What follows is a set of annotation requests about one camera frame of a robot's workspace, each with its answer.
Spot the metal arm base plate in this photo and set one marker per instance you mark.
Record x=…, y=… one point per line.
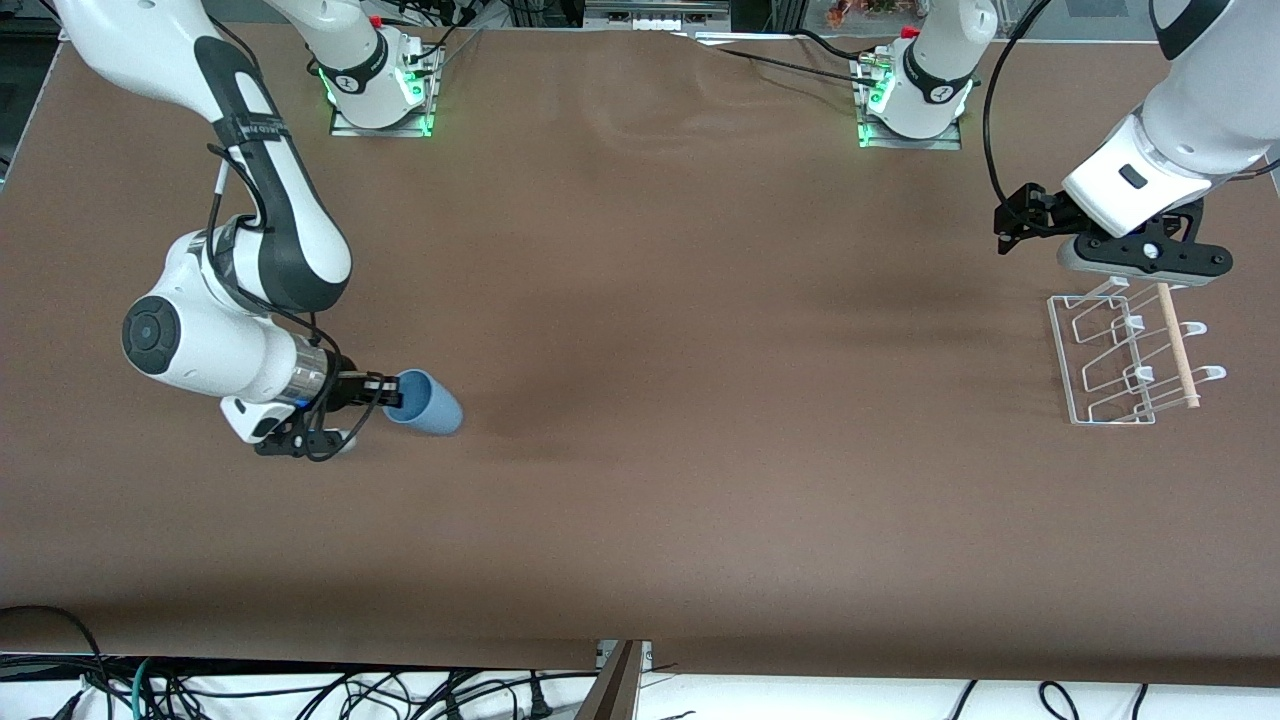
x=900, y=143
x=385, y=128

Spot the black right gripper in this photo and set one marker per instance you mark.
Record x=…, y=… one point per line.
x=349, y=388

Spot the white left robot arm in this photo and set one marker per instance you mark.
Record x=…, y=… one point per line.
x=940, y=60

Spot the grey power strip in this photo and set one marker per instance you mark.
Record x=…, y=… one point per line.
x=655, y=18

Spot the small metal bracket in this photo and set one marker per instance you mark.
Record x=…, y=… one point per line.
x=645, y=655

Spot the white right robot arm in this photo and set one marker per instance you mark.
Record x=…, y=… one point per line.
x=290, y=230

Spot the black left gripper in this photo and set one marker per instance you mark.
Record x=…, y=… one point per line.
x=1040, y=212

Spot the blue plastic cup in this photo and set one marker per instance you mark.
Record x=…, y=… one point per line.
x=435, y=410

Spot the wooden beam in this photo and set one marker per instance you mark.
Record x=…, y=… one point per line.
x=612, y=690

